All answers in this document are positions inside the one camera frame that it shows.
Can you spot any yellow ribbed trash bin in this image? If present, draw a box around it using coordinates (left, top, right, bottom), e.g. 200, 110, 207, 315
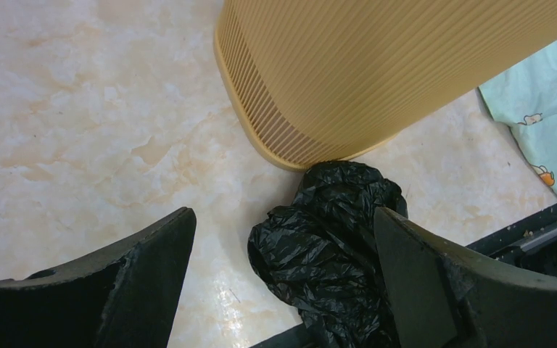
214, 1, 557, 170

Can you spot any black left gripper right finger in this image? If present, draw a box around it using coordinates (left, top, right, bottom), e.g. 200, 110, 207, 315
374, 208, 557, 347

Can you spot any black plastic trash bag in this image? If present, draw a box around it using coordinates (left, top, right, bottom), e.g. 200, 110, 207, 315
247, 161, 407, 347

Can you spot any light green patterned cloth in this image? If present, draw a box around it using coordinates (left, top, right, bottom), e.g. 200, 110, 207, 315
479, 40, 557, 196

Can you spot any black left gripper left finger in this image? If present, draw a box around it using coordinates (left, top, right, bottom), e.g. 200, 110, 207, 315
0, 207, 197, 347

